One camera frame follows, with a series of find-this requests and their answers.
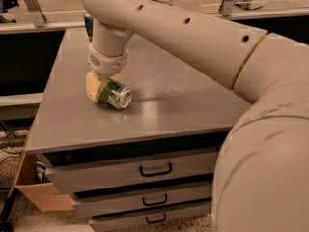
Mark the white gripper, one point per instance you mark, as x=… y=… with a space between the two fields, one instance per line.
x=107 y=64

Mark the green soda can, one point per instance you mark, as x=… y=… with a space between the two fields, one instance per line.
x=116 y=94

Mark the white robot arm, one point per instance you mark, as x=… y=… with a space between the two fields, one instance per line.
x=261 y=179

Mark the blue red energy drink can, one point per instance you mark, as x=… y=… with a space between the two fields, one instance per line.
x=88 y=20

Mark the grey drawer cabinet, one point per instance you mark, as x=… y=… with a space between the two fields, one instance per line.
x=174 y=108

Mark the top grey drawer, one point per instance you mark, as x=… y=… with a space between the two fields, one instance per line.
x=89 y=178

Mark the grey drawer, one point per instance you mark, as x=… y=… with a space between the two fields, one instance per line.
x=142 y=199
x=89 y=178
x=152 y=216

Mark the middle grey drawer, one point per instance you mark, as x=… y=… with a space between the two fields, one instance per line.
x=142 y=199

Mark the cardboard box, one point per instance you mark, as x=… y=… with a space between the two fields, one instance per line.
x=44 y=196

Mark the bottom grey drawer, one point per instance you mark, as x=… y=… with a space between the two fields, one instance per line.
x=152 y=216

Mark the metal railing frame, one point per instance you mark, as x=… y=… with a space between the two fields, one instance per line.
x=72 y=10

